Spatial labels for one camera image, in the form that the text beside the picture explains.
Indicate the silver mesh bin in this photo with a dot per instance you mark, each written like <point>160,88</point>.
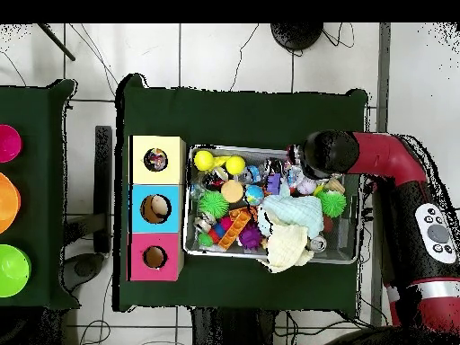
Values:
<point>341,251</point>

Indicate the black upright panel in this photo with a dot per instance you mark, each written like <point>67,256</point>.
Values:
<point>103,161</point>

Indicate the wooden three-hole box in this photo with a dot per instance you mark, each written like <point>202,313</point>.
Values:
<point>176,215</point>

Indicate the orange bowl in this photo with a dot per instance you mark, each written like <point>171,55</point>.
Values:
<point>7,203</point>

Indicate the green bowl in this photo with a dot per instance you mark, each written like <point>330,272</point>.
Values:
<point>12,271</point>

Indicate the dark green table cloth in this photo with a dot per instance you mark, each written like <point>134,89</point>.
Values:
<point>251,118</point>

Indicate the gold soda can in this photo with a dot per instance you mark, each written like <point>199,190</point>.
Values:
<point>318,243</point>

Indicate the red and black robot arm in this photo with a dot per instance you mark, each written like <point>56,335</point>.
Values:
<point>388,154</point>

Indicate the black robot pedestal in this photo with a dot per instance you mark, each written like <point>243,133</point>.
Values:
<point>233,330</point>

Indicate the dark green side-table cloth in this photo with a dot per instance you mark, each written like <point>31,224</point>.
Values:
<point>36,107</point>

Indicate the blue globe ball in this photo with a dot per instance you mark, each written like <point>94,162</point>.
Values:
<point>254,194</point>

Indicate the orange building block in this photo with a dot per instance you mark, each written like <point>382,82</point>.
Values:
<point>235,228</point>

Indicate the pink bowl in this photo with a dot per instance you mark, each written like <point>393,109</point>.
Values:
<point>9,143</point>

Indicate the yellow ball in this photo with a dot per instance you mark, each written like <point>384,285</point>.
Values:
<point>235,165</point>
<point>203,160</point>

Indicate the black round stand base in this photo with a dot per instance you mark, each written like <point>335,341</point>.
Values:
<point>296,36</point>

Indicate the polka dot cloth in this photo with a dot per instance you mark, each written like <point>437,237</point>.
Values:
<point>155,160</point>

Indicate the cream cloth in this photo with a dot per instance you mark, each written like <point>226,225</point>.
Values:
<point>287,248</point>

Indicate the purple spiky toy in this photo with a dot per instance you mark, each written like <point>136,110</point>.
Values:
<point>250,237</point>

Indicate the black rod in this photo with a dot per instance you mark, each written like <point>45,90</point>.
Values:
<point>57,43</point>

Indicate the green spiky ball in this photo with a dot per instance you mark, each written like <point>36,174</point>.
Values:
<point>331,203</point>
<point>214,203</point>

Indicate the grey stand foot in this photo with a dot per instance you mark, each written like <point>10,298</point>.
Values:
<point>82,269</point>

